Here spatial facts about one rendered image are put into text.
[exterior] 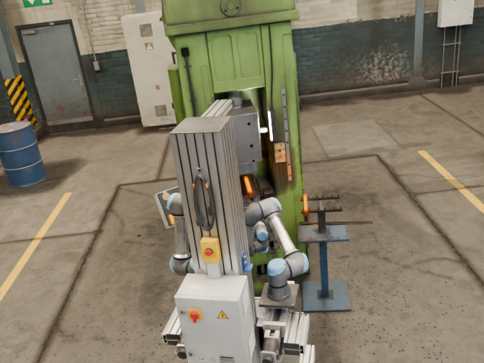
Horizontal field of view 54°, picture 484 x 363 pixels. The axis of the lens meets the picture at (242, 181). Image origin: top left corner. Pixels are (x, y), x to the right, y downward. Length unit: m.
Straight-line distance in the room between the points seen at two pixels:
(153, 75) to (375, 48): 4.30
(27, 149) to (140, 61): 2.61
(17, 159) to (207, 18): 4.88
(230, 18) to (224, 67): 0.37
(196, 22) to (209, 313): 2.08
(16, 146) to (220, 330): 5.76
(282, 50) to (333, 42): 6.02
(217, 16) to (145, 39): 5.39
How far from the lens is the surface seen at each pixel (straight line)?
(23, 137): 7.80
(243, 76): 3.76
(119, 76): 9.83
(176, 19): 3.64
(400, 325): 4.12
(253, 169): 3.84
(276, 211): 3.10
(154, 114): 9.24
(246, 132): 3.72
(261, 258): 4.17
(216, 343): 2.63
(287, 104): 3.87
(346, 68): 9.91
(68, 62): 10.04
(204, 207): 2.40
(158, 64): 9.00
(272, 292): 3.01
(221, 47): 3.71
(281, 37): 3.75
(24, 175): 7.94
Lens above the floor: 2.72
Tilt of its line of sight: 24 degrees down
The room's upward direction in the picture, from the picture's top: 7 degrees counter-clockwise
